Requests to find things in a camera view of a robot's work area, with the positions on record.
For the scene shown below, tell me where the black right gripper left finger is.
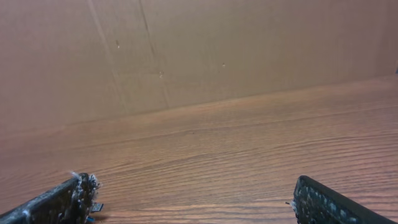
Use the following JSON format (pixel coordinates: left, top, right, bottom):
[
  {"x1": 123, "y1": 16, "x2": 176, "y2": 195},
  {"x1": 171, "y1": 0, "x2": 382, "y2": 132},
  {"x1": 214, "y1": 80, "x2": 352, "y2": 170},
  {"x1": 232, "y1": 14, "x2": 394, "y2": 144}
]
[{"x1": 1, "y1": 173, "x2": 103, "y2": 224}]

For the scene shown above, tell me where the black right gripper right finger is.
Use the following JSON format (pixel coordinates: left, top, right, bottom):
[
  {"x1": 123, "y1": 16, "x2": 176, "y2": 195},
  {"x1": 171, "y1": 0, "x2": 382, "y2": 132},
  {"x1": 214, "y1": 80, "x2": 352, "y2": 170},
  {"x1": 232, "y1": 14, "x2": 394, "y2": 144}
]
[{"x1": 291, "y1": 175, "x2": 396, "y2": 224}]

